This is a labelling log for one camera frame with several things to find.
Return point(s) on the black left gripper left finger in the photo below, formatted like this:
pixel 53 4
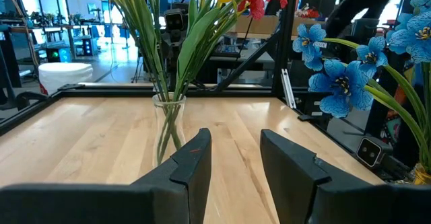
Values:
pixel 192 177

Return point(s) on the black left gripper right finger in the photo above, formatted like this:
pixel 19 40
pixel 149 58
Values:
pixel 289 183

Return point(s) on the yellow artificial tulip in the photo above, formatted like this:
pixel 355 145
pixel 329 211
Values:
pixel 195 39

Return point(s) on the pink artificial flower bunch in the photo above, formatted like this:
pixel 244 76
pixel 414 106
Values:
pixel 144 32

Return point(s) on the clear glass vase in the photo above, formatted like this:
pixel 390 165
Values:
pixel 168 109

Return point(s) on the red artificial flower bunch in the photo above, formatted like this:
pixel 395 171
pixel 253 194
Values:
pixel 257 7

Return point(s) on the blue artificial flower bunch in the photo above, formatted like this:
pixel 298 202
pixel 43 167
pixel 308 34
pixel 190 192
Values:
pixel 417 32
pixel 336 82

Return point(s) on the gold embossed vase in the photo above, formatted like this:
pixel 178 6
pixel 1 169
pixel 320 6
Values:
pixel 422 177

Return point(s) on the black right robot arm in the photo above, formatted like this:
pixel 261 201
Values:
pixel 363 2

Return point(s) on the brown cardboard box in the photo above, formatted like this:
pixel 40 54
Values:
pixel 269 27

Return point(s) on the white plastic bucket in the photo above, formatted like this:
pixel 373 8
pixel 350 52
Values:
pixel 64 76

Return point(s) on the black computer green light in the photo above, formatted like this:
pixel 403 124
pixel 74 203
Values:
pixel 55 54

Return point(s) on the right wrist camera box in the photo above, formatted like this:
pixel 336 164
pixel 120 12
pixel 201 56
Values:
pixel 175 20

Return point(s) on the black table-level camera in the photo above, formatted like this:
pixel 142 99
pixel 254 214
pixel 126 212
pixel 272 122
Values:
pixel 370 151

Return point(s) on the silver aluminium bracket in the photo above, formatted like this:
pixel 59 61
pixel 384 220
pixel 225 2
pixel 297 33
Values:
pixel 288 89

